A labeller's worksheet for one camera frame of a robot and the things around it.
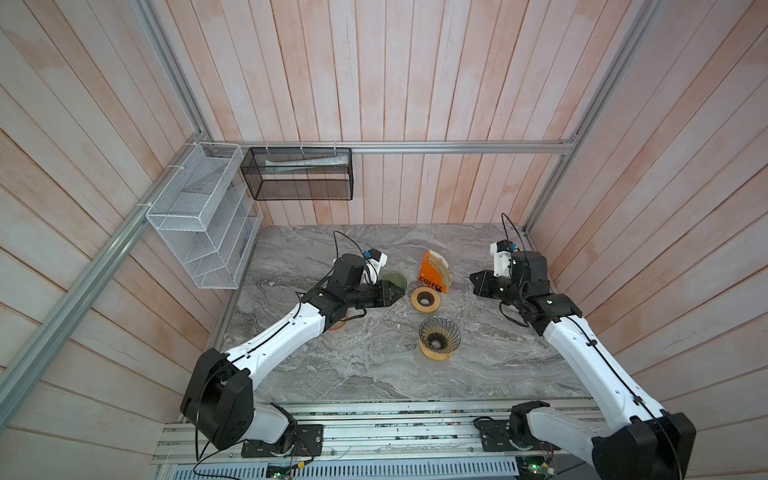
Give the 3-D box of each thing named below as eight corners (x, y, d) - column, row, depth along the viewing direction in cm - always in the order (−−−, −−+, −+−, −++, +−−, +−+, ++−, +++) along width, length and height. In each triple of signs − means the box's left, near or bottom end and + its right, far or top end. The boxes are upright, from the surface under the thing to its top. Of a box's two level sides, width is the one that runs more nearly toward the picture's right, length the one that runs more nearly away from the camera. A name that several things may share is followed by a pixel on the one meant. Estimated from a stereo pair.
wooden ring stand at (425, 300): (412, 313, 99) (413, 309, 97) (410, 290, 105) (411, 286, 103) (440, 313, 99) (442, 309, 97) (437, 290, 105) (438, 286, 103)
